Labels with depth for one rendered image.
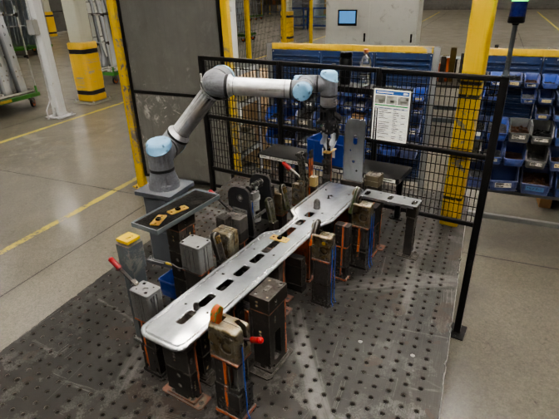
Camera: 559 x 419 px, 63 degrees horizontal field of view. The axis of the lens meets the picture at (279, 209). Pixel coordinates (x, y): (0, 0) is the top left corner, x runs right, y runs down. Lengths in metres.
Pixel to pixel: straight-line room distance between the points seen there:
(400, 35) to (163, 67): 4.99
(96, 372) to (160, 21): 3.32
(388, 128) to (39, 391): 2.04
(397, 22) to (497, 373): 6.63
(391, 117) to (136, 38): 2.83
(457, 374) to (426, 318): 0.87
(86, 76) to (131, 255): 7.97
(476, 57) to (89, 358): 2.17
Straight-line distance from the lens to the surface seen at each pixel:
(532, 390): 2.93
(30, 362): 2.05
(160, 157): 2.16
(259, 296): 1.55
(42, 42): 8.65
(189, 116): 2.21
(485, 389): 2.83
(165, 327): 1.53
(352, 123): 2.41
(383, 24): 8.61
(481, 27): 2.50
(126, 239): 1.71
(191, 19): 4.32
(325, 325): 1.94
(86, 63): 9.51
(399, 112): 2.61
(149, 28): 4.61
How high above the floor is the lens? 1.96
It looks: 26 degrees down
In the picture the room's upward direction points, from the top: 1 degrees counter-clockwise
